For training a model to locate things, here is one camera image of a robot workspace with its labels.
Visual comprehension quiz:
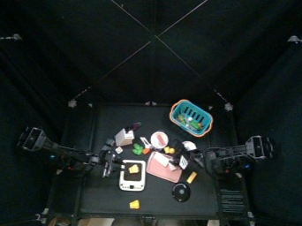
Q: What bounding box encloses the thin diagonal cord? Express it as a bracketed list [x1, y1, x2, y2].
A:
[109, 0, 229, 104]
[73, 0, 209, 101]

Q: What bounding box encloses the yellow toy block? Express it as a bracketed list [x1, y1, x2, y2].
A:
[186, 171, 198, 185]

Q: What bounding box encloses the black round disc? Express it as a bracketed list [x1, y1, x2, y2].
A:
[172, 182, 193, 203]

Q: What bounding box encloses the green toy vegetable piece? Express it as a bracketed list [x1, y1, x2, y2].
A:
[133, 143, 146, 156]

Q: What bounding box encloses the teal basket orange rim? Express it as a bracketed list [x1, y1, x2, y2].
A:
[169, 99, 216, 139]

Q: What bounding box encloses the orange and white food piece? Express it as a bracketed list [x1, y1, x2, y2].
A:
[114, 128, 137, 147]

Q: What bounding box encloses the white round plate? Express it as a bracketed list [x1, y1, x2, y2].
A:
[150, 131, 170, 150]

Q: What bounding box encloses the white toy kitchen scale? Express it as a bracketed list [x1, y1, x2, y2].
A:
[118, 159, 148, 192]

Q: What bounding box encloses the white toy utensil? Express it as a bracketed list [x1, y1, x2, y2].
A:
[140, 136, 154, 149]

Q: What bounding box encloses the pink cutting board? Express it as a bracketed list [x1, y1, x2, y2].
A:
[146, 151, 185, 184]

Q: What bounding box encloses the white text label sticker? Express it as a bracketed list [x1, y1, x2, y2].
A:
[220, 188, 246, 215]

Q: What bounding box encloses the white toy knife black handle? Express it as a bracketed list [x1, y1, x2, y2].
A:
[153, 151, 172, 168]

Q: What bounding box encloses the white toy cup black band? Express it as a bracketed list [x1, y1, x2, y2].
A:
[182, 140, 198, 152]

